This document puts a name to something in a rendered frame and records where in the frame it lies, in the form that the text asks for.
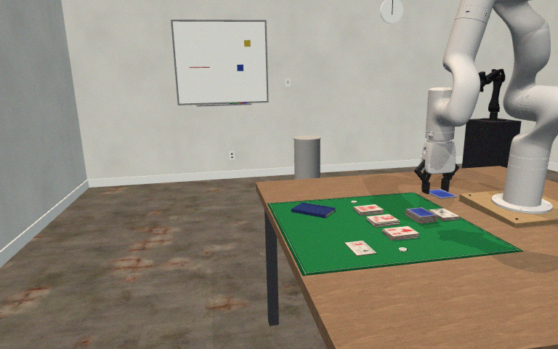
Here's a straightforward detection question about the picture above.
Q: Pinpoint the blue notebook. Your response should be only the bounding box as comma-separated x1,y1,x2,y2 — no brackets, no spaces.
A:
291,202,336,218

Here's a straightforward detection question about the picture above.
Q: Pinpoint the green card cloth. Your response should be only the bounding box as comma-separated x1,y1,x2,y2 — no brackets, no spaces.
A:
271,193,514,272

